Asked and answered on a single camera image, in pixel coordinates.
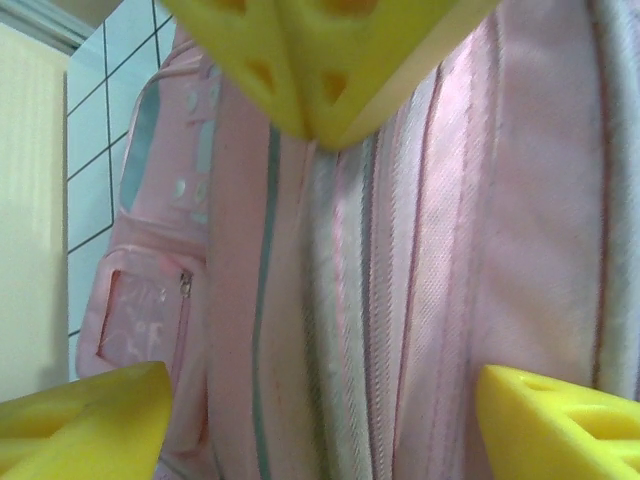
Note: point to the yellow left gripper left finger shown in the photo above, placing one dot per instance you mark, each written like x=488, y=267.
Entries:
x=75, y=435

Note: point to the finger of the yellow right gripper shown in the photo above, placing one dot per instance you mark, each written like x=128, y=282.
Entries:
x=380, y=50
x=245, y=40

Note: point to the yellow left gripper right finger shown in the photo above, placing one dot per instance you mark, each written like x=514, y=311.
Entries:
x=560, y=430

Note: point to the pink school backpack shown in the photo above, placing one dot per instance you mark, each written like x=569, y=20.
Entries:
x=450, y=275

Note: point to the aluminium frame post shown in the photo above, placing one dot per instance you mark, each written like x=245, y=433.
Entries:
x=40, y=20

